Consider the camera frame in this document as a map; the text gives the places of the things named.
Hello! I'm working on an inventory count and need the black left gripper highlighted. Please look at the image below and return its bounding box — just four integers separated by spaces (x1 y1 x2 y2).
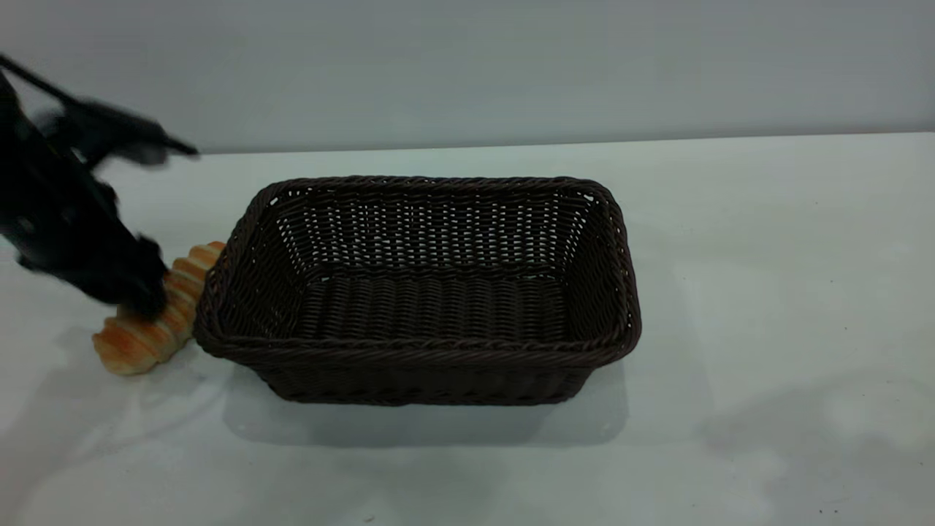
0 73 199 320

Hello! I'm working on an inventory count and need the dark brown wicker basket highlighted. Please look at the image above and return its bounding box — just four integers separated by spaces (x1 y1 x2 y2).
192 175 643 407

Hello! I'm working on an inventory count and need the thin black cable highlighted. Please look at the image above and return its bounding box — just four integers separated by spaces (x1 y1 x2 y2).
0 55 77 103

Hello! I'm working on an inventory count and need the ridged golden bread loaf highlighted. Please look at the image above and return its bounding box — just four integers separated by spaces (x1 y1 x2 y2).
92 241 227 377

